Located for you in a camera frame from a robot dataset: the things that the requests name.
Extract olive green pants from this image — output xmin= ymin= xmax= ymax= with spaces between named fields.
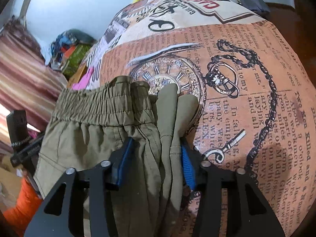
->
xmin=34 ymin=76 xmax=199 ymax=236

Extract orange sleeve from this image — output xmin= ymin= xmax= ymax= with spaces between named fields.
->
xmin=3 ymin=177 xmax=43 ymax=236

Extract striped brown curtain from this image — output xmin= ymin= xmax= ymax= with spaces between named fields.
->
xmin=0 ymin=17 xmax=69 ymax=154

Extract pink folded garment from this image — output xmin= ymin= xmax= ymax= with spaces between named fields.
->
xmin=72 ymin=67 xmax=94 ymax=90

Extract brown cardboard box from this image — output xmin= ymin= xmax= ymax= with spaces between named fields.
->
xmin=67 ymin=64 xmax=88 ymax=88

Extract newspaper print bed sheet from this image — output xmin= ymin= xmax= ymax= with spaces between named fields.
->
xmin=87 ymin=0 xmax=315 ymax=236

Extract pile of colourful clothes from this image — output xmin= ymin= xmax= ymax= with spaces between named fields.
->
xmin=50 ymin=28 xmax=96 ymax=64

